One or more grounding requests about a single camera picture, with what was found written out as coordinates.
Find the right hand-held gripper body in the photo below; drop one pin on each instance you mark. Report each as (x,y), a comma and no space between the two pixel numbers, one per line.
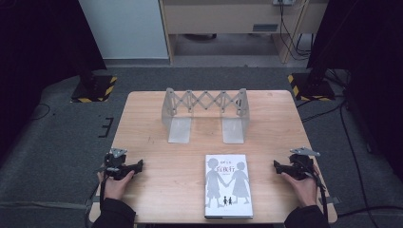
(301,166)

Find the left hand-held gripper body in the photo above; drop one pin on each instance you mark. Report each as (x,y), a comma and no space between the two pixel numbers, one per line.
(114,163)

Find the expandable metal book rack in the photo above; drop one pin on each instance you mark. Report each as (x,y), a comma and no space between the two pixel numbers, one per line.
(177,126)

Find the white book with grey figures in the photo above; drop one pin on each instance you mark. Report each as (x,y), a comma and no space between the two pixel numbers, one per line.
(228,186)

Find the person's right hand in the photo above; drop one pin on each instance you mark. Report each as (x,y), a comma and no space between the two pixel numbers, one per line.
(302,190)

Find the person's left hand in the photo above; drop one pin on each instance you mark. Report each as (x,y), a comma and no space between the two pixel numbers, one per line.
(115,188)

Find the black tape floor mark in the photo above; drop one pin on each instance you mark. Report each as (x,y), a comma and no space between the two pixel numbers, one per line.
(107,127)

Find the black stand with striped base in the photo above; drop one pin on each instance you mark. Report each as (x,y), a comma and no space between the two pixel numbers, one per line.
(312,87)
(93,90)

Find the white panel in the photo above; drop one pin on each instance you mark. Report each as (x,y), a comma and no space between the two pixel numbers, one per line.
(126,28)

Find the black curtain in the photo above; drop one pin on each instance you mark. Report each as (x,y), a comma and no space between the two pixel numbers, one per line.
(38,47)
(367,47)

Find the light wooden desk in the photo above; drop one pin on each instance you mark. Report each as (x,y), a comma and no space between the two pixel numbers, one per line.
(221,17)

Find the white power strip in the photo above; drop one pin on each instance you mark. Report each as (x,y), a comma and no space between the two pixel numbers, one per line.
(283,2)

